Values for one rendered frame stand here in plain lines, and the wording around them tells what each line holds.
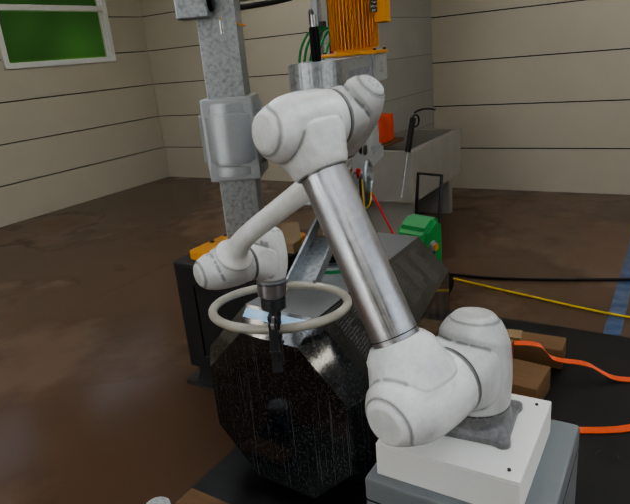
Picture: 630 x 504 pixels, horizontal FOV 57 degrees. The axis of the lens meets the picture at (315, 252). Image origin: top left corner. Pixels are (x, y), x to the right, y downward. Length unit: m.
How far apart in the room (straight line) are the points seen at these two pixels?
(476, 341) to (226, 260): 0.68
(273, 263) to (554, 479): 0.88
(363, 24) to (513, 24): 4.23
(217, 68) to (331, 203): 1.90
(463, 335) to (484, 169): 6.11
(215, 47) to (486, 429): 2.21
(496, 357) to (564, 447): 0.35
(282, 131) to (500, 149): 6.18
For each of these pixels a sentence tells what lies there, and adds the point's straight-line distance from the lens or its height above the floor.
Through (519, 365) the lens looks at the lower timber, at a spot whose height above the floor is 0.15.
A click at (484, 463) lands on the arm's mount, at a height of 0.89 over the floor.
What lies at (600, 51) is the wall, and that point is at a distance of 6.95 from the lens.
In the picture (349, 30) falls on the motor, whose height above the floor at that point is 1.81.
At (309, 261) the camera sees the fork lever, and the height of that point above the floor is 0.94.
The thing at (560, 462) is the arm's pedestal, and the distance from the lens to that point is 1.51.
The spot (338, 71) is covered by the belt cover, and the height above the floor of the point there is 1.65.
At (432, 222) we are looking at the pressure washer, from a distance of 4.10.
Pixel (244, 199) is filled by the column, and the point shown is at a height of 1.04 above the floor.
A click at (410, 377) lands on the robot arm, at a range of 1.15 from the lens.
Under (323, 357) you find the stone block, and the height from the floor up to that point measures 0.70.
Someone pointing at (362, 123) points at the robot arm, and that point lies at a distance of 1.29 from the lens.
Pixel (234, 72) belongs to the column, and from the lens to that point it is 2.98.
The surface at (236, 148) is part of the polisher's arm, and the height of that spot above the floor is 1.32.
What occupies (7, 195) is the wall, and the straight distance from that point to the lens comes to 8.44.
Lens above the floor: 1.72
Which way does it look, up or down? 19 degrees down
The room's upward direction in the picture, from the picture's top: 5 degrees counter-clockwise
